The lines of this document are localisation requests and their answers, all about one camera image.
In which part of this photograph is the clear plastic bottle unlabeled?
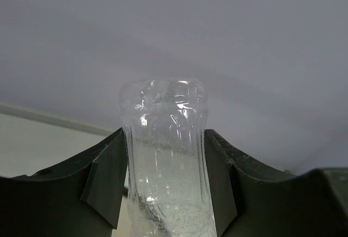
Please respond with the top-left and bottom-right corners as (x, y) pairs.
(119, 78), (216, 236)

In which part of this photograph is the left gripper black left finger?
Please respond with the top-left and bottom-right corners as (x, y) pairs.
(1, 129), (127, 236)

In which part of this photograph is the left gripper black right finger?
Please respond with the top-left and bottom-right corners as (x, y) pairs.
(204, 129), (347, 236)

